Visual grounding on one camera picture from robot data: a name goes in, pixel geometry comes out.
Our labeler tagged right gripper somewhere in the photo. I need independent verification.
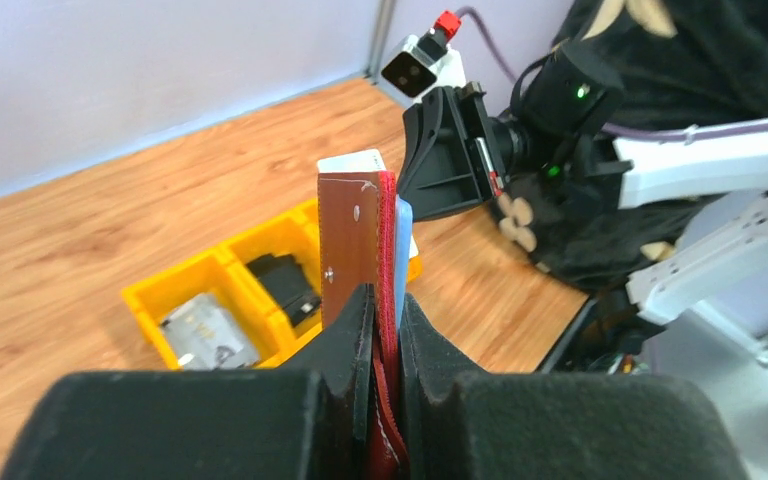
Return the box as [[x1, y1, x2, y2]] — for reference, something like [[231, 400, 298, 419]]
[[397, 82, 507, 222]]

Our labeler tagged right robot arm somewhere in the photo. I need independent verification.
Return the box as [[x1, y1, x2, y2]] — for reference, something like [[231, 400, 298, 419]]
[[381, 31, 768, 328]]

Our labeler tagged silver VIP card stack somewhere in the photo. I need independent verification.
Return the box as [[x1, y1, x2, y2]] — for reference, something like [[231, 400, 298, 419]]
[[160, 293, 262, 371]]

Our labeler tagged red leather card holder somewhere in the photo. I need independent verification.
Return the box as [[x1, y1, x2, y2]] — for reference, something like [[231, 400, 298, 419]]
[[318, 170, 410, 479]]

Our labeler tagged middle yellow bin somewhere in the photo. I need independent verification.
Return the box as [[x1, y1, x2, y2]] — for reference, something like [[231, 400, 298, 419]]
[[219, 199, 322, 367]]

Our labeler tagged silver VIP credit card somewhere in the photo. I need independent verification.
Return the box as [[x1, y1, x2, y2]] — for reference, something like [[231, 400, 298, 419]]
[[316, 148, 387, 174]]

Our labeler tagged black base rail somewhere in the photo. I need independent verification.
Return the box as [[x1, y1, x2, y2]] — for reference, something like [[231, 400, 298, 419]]
[[536, 291, 650, 376]]

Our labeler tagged black card holder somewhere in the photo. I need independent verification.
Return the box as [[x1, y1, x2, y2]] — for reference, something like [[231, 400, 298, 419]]
[[246, 254, 321, 327]]

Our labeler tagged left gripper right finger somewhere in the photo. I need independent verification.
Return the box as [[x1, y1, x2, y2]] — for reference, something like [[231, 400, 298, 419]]
[[400, 298, 747, 479]]

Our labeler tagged left yellow bin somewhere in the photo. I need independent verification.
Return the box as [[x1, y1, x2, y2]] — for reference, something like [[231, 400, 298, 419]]
[[123, 248, 295, 370]]

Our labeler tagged person in black fleece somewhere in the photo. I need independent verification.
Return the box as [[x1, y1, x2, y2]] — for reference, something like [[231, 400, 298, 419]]
[[489, 0, 768, 296]]

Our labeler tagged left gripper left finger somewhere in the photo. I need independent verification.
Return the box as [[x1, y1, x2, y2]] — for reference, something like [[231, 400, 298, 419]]
[[1, 285, 375, 479]]

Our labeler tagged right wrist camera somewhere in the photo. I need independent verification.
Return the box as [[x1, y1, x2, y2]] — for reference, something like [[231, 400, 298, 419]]
[[380, 10, 467, 104]]

